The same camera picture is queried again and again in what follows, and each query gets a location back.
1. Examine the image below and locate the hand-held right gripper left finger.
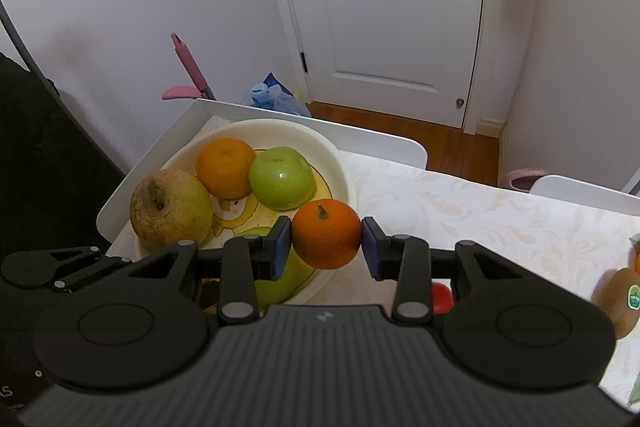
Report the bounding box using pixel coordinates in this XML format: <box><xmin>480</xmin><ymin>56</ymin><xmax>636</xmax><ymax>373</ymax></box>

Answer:
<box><xmin>112</xmin><ymin>216</ymin><xmax>292</xmax><ymax>323</ymax></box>

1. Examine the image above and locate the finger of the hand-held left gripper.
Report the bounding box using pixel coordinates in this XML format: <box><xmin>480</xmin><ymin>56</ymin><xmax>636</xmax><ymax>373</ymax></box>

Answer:
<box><xmin>0</xmin><ymin>246</ymin><xmax>133</xmax><ymax>294</ymax></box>

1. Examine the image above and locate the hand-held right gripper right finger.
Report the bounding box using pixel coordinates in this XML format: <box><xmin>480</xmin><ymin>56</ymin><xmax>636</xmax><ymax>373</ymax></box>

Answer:
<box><xmin>361</xmin><ymin>216</ymin><xmax>541</xmax><ymax>325</ymax></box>

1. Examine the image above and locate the green apple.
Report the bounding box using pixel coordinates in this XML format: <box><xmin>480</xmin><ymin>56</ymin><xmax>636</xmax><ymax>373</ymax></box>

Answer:
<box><xmin>235</xmin><ymin>227</ymin><xmax>322</xmax><ymax>307</ymax></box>
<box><xmin>248</xmin><ymin>146</ymin><xmax>317</xmax><ymax>211</ymax></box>

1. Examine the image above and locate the small tangerine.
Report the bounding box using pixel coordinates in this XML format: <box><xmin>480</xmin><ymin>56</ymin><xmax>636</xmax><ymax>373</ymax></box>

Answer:
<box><xmin>291</xmin><ymin>200</ymin><xmax>363</xmax><ymax>270</ymax></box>

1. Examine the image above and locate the large orange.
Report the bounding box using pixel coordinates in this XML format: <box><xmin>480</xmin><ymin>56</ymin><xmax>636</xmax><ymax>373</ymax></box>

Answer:
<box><xmin>195</xmin><ymin>137</ymin><xmax>257</xmax><ymax>200</ymax></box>

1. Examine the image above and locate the duck print plate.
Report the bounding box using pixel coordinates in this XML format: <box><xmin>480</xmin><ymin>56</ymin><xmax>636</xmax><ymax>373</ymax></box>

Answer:
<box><xmin>134</xmin><ymin>119</ymin><xmax>357</xmax><ymax>307</ymax></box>

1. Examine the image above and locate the wrinkled yellow apple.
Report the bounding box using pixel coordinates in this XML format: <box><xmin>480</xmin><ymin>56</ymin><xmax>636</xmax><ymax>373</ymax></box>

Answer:
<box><xmin>129</xmin><ymin>168</ymin><xmax>214</xmax><ymax>249</ymax></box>

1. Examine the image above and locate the red cherry tomato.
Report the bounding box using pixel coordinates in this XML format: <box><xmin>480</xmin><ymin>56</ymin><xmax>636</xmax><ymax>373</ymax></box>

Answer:
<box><xmin>431</xmin><ymin>282</ymin><xmax>456</xmax><ymax>315</ymax></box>

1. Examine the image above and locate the black cloth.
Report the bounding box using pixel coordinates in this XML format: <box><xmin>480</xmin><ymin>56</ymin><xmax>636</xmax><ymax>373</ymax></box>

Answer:
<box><xmin>0</xmin><ymin>53</ymin><xmax>128</xmax><ymax>258</ymax></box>

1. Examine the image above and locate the blue plastic bag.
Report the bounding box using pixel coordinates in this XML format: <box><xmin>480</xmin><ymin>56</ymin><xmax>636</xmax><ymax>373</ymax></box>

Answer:
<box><xmin>243</xmin><ymin>72</ymin><xmax>313</xmax><ymax>118</ymax></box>

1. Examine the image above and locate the pink round bin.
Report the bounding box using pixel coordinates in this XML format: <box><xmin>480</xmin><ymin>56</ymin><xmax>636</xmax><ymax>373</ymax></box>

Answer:
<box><xmin>499</xmin><ymin>168</ymin><xmax>550</xmax><ymax>192</ymax></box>

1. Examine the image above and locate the black curved tube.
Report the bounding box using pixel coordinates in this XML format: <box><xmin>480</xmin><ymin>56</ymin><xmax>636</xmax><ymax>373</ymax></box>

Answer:
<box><xmin>0</xmin><ymin>0</ymin><xmax>57</xmax><ymax>95</ymax></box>

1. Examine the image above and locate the white panel door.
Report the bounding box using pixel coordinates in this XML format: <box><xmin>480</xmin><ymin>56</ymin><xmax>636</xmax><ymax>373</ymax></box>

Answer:
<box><xmin>254</xmin><ymin>0</ymin><xmax>493</xmax><ymax>135</ymax></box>

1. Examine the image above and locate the brown kiwi with sticker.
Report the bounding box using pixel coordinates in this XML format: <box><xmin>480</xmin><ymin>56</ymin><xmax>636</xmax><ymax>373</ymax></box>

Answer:
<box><xmin>591</xmin><ymin>268</ymin><xmax>640</xmax><ymax>340</ymax></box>

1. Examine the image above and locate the pink long-handled tool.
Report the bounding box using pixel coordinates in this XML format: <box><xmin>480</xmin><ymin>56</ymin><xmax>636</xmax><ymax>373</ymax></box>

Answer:
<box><xmin>161</xmin><ymin>32</ymin><xmax>217</xmax><ymax>102</ymax></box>

